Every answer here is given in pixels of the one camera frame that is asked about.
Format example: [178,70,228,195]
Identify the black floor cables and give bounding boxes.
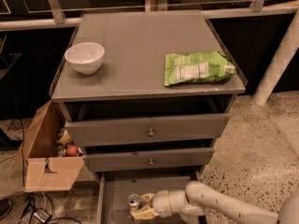
[0,119,82,224]

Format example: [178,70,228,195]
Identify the crumpled snack wrapper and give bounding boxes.
[57,129,72,147]

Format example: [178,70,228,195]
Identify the brown cardboard box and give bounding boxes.
[13,101,84,192]

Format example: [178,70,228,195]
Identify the grey drawer cabinet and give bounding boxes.
[49,10,249,224]

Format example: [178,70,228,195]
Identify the grey middle drawer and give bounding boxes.
[83,147,214,172]

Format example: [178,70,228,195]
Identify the grey bottom drawer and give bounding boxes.
[97,167,209,224]

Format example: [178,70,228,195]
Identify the silver redbull can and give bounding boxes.
[128,193,140,212]

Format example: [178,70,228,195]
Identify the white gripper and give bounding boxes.
[130,189,188,220]

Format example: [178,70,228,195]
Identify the white ceramic bowl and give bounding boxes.
[64,42,105,75]

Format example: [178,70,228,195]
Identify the grey drawer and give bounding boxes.
[65,113,230,147]
[97,167,209,224]
[83,147,214,172]

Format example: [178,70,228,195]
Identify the grey top drawer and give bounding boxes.
[65,113,230,147]

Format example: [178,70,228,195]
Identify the green chip bag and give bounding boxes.
[164,51,236,87]

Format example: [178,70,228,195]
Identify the metal railing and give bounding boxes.
[0,0,298,32]

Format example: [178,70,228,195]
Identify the red apple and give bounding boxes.
[66,145,78,157]

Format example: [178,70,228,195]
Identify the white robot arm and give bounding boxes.
[128,181,299,224]

